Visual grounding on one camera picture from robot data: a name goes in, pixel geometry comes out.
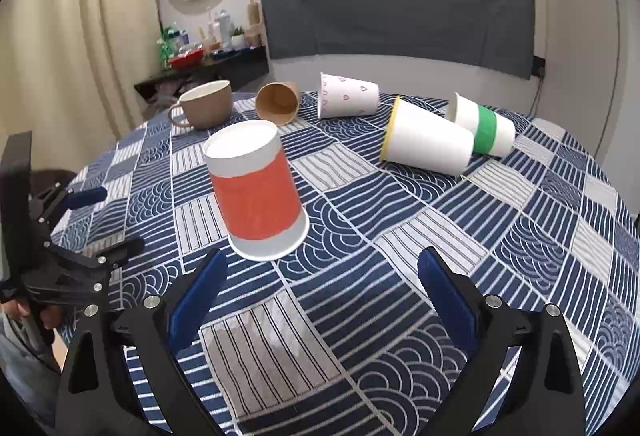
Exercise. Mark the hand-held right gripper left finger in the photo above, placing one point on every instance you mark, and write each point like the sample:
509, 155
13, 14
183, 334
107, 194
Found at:
196, 303

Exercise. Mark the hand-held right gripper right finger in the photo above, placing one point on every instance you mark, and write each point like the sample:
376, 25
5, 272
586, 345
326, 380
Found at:
448, 303

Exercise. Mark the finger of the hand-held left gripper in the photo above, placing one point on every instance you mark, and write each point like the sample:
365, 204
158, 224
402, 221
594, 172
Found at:
112, 252
87, 197

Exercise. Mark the red banded paper cup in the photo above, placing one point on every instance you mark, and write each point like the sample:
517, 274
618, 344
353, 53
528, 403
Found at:
256, 201

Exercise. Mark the white yellow rimmed paper cup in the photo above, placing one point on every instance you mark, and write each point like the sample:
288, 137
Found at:
430, 142

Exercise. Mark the green banded paper cup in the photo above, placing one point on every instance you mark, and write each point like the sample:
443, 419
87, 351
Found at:
486, 129

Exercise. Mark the brown paper cup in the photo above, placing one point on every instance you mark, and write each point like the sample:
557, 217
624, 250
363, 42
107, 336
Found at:
277, 105

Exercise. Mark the white heart print paper cup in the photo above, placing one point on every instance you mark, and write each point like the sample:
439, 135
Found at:
350, 99

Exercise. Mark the person's left hand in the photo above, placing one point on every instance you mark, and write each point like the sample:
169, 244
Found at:
50, 317

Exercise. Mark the dark brown chair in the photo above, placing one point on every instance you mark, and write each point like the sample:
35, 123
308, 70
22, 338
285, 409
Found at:
52, 178

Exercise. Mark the blue patterned tablecloth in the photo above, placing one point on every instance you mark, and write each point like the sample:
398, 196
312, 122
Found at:
360, 221

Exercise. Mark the brown ceramic mug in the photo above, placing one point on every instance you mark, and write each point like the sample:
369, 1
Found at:
207, 108

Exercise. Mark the person's grey pants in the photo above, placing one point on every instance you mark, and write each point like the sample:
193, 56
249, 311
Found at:
22, 376

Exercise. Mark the beige curtain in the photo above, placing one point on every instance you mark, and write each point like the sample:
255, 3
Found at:
75, 41

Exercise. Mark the red bowl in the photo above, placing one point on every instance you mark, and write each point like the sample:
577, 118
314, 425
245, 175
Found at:
186, 61

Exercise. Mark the green plastic bottle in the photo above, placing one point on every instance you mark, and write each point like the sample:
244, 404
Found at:
169, 42

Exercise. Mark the black side table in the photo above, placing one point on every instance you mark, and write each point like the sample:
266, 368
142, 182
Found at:
246, 67

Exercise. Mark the white bottle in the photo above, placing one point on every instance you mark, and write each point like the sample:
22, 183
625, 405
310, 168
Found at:
223, 30

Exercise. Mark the small potted plant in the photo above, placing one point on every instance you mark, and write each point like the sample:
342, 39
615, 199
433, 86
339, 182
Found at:
238, 38

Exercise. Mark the light wooden stand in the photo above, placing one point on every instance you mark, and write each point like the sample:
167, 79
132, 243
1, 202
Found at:
256, 16

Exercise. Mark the white cabinet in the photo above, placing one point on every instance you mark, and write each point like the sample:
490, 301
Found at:
575, 66

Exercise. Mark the dark grey cover cloth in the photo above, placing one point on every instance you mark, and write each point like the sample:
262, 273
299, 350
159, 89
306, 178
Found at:
395, 1

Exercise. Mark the black wall socket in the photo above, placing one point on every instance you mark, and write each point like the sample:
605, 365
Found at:
538, 67

